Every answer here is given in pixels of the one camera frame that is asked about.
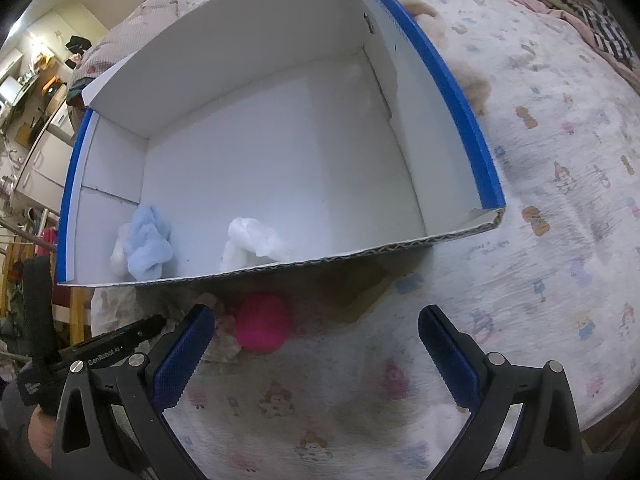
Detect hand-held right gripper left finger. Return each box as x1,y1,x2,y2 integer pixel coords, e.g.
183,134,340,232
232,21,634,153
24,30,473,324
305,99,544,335
50,304,217,480

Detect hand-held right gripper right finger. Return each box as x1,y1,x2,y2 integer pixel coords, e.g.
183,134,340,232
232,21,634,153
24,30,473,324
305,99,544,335
418,304,584,480

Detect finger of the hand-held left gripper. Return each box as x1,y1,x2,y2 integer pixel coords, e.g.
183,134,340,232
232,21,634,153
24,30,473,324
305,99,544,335
118,314,167,355

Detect light blue cloth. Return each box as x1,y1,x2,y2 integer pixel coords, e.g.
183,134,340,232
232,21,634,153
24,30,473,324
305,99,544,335
112,203,175,281

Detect pink cloth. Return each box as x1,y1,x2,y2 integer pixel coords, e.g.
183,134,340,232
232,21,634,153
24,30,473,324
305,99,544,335
235,290,294,354

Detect white cloth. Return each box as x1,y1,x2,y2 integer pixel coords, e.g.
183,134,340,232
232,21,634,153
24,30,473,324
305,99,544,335
220,217,294,272

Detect white cardboard box blue edges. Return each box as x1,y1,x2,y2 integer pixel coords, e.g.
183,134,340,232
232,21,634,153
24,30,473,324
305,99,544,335
55,0,507,288

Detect person's left hand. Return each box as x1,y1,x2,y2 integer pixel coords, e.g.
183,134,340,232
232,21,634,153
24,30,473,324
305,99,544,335
27,406,57,467

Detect yellow wooden rack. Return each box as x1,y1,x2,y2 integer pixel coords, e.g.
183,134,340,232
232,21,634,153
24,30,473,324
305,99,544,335
0,237,93,346

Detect white kitchen cabinet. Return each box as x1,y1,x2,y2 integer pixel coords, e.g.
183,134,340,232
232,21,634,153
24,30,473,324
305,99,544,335
14,105,77,213

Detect black hanging clothing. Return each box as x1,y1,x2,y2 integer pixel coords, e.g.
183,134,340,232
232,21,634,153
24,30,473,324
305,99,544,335
64,35,93,67

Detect black white checkered blanket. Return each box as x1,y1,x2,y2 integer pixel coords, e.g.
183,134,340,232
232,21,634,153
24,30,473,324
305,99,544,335
505,0,640,88

